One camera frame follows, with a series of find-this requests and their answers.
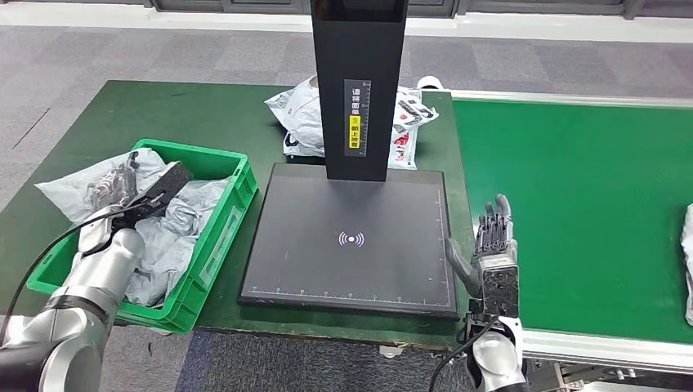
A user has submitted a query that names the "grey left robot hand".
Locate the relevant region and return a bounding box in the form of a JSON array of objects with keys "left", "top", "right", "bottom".
[{"left": 86, "top": 151, "right": 142, "bottom": 210}]

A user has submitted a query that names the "aluminium conveyor frame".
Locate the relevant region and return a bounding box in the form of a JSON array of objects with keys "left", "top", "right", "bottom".
[{"left": 449, "top": 89, "right": 693, "bottom": 392}]

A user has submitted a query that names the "white mailer bag black lettering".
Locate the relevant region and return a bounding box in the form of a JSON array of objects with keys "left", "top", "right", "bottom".
[{"left": 264, "top": 75, "right": 326, "bottom": 159}]

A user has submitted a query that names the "black scanner machine with column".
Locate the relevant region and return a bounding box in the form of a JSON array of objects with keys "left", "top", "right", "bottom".
[{"left": 237, "top": 0, "right": 460, "bottom": 320}]

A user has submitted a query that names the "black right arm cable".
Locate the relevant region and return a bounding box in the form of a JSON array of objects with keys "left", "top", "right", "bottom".
[{"left": 427, "top": 316, "right": 496, "bottom": 392}]

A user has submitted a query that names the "green plastic crate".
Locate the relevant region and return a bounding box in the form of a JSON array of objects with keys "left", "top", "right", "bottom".
[{"left": 25, "top": 139, "right": 259, "bottom": 336}]

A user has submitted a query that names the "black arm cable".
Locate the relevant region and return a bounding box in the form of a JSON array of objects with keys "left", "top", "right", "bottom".
[
  {"left": 0, "top": 200, "right": 153, "bottom": 345},
  {"left": 427, "top": 316, "right": 496, "bottom": 392}
]

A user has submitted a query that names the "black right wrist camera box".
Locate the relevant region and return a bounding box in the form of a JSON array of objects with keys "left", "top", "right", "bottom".
[{"left": 481, "top": 258, "right": 521, "bottom": 319}]

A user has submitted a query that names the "green conveyor belt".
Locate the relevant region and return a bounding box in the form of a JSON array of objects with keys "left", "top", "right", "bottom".
[{"left": 452, "top": 99, "right": 693, "bottom": 345}]

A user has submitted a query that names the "black and yellow column sticker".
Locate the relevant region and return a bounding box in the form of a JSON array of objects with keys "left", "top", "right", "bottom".
[{"left": 343, "top": 79, "right": 373, "bottom": 158}]

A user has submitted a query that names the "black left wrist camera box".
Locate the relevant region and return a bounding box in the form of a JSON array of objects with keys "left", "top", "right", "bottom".
[{"left": 127, "top": 161, "right": 193, "bottom": 223}]

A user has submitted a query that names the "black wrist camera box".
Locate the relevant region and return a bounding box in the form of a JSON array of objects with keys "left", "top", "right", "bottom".
[
  {"left": 127, "top": 161, "right": 193, "bottom": 223},
  {"left": 481, "top": 258, "right": 521, "bottom": 319}
]

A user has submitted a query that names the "pale parcel bag red print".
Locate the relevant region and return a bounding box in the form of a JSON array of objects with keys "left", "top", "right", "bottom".
[{"left": 34, "top": 147, "right": 169, "bottom": 225}]

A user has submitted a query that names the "grey parcel bag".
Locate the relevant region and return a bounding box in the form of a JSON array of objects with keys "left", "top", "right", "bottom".
[{"left": 125, "top": 178, "right": 231, "bottom": 309}]

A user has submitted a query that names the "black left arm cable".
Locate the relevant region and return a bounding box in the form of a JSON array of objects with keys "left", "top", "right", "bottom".
[{"left": 0, "top": 200, "right": 153, "bottom": 345}]

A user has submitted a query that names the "white parcel bag red print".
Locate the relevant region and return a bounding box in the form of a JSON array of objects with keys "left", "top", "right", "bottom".
[{"left": 680, "top": 203, "right": 693, "bottom": 327}]

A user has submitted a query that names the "white mailer bag red print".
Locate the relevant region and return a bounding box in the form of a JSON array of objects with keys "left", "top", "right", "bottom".
[{"left": 387, "top": 86, "right": 440, "bottom": 171}]

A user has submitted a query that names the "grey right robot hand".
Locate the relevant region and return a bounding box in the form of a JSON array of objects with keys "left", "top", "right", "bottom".
[{"left": 445, "top": 194, "right": 519, "bottom": 299}]

